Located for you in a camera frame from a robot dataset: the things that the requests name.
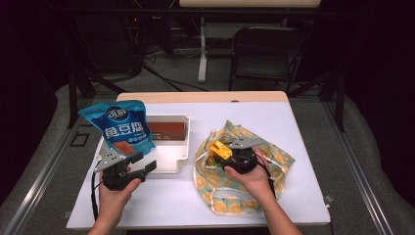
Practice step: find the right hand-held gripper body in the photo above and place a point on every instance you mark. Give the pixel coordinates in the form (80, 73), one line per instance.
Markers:
(243, 158)

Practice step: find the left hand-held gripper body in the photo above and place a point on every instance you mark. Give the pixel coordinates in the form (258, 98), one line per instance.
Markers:
(112, 163)

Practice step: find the white plastic bin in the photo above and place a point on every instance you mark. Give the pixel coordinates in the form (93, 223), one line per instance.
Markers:
(169, 153)

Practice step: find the yellow toy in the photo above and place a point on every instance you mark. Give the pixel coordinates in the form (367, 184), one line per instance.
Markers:
(221, 148)

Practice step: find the blue snack bag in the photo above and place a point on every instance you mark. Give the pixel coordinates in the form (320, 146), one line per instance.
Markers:
(124, 130)

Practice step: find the lemon print tote bag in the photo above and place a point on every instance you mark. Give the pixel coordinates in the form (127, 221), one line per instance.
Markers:
(280, 160)

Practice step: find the person's right hand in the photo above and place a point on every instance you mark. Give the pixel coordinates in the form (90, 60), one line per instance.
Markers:
(257, 182)

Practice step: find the person's left hand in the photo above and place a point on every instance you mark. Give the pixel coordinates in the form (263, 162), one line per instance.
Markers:
(114, 202)

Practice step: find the black metal stand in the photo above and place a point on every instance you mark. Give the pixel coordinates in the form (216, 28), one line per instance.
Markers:
(339, 98)
(73, 98)

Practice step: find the black folding chair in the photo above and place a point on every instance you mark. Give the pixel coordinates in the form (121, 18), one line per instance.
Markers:
(261, 65)

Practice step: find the white desk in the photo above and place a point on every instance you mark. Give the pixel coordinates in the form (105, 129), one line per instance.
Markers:
(203, 49)

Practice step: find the aluminium floor rail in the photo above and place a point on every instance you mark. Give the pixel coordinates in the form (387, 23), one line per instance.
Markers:
(355, 169)
(42, 182)

